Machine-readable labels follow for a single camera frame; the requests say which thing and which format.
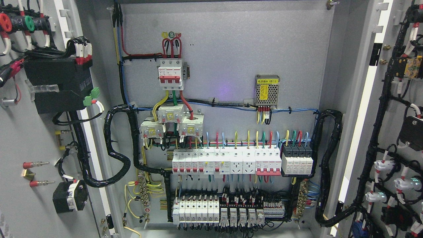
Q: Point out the white current transformer right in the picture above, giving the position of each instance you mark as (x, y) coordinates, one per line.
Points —
(191, 128)

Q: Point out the red white main breaker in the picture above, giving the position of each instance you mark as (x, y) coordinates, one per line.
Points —
(172, 74)

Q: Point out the black white surge protector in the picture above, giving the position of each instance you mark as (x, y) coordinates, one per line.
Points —
(297, 160)

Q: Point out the white lower breaker row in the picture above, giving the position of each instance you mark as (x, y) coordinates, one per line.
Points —
(194, 210)

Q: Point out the white current transformer left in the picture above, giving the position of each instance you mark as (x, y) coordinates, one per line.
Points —
(152, 129)

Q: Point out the white socket breaker row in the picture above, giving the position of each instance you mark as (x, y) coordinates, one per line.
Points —
(227, 161)

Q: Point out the black digital power meter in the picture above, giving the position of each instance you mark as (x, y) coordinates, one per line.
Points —
(61, 84)

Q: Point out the white current transformer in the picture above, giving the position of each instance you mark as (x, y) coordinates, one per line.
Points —
(152, 129)
(191, 128)
(171, 113)

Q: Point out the white rotary selector switch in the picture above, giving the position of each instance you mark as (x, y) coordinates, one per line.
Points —
(70, 196)

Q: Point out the perforated metal power supply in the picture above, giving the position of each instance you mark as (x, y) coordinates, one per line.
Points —
(267, 89)

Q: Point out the white current transformer middle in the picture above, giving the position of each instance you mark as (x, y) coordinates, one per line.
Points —
(171, 113)

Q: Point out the lower relay terminal row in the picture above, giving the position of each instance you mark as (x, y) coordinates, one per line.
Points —
(249, 209)

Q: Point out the brass ground terminal bar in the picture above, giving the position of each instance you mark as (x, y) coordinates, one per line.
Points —
(143, 190)

